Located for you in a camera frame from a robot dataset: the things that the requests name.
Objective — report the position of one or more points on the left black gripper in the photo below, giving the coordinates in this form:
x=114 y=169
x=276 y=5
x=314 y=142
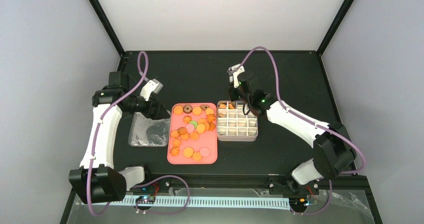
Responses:
x=153 y=114

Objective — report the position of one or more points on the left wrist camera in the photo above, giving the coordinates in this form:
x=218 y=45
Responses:
x=153 y=86

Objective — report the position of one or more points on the light blue slotted cable duct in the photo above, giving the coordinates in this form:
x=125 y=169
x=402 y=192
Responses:
x=209 y=202

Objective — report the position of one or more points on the pink cookie tray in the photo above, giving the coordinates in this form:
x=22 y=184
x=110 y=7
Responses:
x=183 y=148

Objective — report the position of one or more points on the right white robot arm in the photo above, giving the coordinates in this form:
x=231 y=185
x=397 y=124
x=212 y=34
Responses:
x=331 y=151

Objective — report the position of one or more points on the beige compartment box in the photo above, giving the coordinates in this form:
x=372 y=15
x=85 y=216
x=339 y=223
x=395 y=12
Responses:
x=236 y=123

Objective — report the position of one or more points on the pink round cookie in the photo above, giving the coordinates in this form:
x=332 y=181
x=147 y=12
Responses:
x=204 y=152

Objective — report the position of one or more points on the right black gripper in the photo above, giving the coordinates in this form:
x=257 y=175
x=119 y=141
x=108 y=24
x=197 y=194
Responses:
x=232 y=97

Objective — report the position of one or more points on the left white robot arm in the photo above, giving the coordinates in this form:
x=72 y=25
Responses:
x=96 y=180

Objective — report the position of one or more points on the chocolate ring cookie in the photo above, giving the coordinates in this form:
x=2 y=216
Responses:
x=187 y=109

